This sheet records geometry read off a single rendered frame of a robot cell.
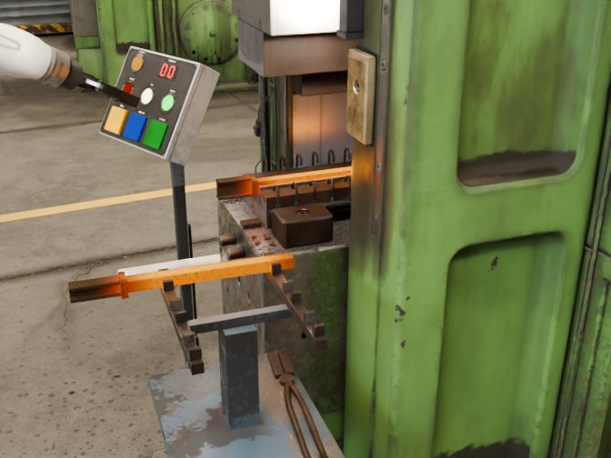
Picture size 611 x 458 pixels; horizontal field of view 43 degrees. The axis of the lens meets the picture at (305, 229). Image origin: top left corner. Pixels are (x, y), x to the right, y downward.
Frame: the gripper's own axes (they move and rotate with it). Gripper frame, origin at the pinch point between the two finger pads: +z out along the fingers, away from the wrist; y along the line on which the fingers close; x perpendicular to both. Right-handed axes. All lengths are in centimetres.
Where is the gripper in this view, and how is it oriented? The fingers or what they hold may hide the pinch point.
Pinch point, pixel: (126, 98)
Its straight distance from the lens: 212.2
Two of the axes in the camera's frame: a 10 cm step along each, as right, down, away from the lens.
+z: 6.1, 2.0, 7.7
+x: 3.5, -9.3, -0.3
